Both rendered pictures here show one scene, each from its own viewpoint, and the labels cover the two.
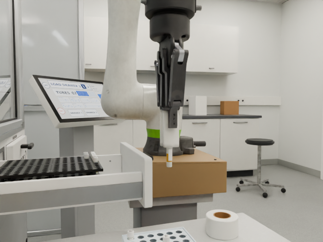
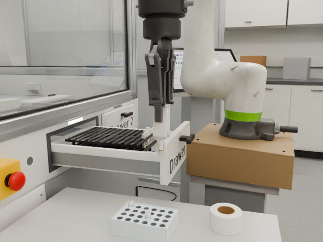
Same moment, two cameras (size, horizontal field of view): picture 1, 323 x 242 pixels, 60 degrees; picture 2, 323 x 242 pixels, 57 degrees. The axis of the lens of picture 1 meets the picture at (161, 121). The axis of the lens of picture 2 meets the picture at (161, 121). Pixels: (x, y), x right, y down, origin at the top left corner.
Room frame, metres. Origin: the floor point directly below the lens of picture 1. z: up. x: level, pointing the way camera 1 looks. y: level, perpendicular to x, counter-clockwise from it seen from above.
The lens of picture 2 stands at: (0.03, -0.36, 1.12)
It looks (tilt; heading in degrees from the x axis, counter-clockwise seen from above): 11 degrees down; 35
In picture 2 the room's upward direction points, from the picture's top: straight up
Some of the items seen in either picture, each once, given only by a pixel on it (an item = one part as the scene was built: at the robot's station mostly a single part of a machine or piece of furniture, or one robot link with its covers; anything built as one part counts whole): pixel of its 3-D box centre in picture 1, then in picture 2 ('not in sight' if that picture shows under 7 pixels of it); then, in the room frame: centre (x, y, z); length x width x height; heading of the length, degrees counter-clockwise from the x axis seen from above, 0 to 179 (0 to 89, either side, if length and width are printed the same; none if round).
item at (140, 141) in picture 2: (95, 162); (144, 138); (0.70, 0.17, 0.90); 0.18 x 0.02 x 0.01; 19
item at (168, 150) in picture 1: (169, 154); (161, 144); (0.53, -0.01, 0.95); 0.01 x 0.01 x 0.05
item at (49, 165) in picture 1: (52, 177); (113, 144); (0.67, 0.26, 0.87); 0.22 x 0.18 x 0.06; 109
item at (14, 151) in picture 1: (18, 155); (120, 121); (0.93, 0.48, 0.87); 0.29 x 0.02 x 0.11; 19
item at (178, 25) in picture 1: (169, 43); (161, 42); (0.53, -0.02, 1.16); 0.08 x 0.07 x 0.09; 17
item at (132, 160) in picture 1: (133, 169); (177, 148); (0.73, 0.07, 0.87); 0.29 x 0.02 x 0.11; 19
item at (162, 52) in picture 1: (172, 79); (159, 78); (0.51, -0.02, 1.09); 0.04 x 0.01 x 0.11; 107
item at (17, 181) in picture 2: not in sight; (15, 180); (0.33, 0.22, 0.88); 0.04 x 0.03 x 0.04; 19
